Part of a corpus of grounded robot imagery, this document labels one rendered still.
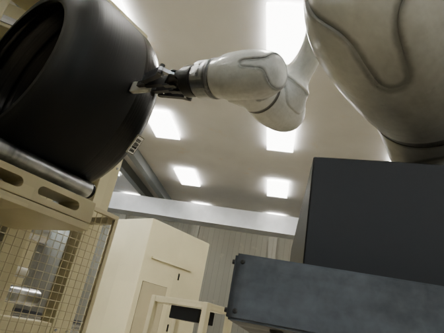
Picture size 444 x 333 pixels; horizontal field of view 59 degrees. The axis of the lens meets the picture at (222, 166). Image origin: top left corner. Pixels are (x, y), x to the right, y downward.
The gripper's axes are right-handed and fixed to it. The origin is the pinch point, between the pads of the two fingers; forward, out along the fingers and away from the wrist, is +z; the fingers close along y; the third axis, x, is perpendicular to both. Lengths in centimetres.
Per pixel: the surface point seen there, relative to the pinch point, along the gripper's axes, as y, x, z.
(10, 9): 17, -28, 69
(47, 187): 6.3, 32.3, 10.3
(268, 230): -956, -179, 519
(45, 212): 4.7, 37.9, 9.5
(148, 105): -7.4, 0.8, 4.0
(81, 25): 17.3, -7.2, 8.4
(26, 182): 11.7, 33.0, 10.2
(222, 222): -892, -165, 644
